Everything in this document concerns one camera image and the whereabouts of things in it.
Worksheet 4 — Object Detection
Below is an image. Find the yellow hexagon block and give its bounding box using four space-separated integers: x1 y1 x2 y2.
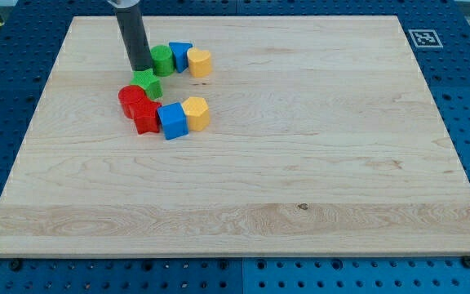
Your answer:
181 96 211 131

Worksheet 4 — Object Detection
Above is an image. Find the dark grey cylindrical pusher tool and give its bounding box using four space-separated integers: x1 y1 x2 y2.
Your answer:
108 0 153 71

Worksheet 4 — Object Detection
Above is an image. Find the blue triangle block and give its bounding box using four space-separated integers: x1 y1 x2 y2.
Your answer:
169 42 193 73

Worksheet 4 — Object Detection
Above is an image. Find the red star block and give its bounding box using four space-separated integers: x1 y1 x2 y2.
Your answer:
130 100 162 135

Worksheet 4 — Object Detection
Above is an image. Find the black bolt front left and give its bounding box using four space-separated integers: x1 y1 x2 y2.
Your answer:
8 259 22 272

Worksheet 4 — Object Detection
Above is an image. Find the black bolt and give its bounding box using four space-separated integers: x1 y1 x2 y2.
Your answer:
8 259 22 272
461 256 470 269

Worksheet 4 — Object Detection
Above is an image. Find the yellow heart block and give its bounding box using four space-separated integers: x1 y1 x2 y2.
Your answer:
187 47 212 78

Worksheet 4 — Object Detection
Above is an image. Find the light wooden board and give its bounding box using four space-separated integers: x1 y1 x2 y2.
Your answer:
0 16 470 258

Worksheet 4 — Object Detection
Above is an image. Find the red cylinder block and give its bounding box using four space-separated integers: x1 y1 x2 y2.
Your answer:
117 85 146 119

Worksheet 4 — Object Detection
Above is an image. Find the black bolt front right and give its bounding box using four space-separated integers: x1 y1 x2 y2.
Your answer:
461 256 470 269

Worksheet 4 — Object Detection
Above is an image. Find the white fiducial marker tag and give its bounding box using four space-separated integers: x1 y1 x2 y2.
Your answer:
408 29 443 48

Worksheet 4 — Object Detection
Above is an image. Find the green cylinder block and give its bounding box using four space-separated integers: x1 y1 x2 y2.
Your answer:
151 45 175 77

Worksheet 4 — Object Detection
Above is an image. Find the green star block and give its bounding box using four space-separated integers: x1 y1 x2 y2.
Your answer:
130 69 163 100

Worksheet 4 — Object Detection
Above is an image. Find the blue cube block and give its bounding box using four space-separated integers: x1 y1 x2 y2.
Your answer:
157 102 188 140

